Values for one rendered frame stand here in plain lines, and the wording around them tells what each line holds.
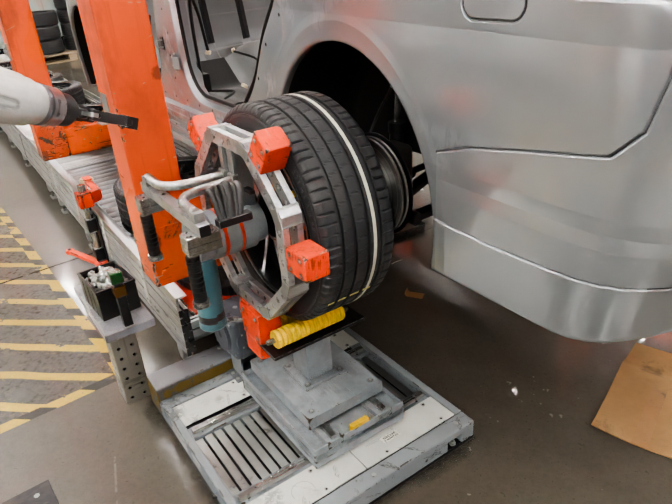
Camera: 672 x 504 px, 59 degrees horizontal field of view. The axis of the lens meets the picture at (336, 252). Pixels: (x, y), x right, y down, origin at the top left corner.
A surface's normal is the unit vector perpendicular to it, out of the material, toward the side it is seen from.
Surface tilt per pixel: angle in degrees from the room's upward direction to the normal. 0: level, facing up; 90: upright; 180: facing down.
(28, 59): 90
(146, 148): 90
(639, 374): 2
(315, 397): 0
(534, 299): 90
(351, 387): 0
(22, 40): 90
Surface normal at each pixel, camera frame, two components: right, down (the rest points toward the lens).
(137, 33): 0.58, 0.34
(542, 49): -0.82, 0.31
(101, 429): -0.07, -0.89
